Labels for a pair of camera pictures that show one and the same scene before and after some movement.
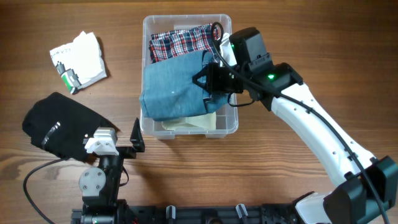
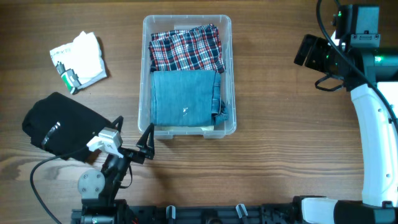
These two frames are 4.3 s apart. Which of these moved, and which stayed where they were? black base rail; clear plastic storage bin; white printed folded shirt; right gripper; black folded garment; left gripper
Moved: left gripper; right gripper
Stayed: black folded garment; black base rail; white printed folded shirt; clear plastic storage bin
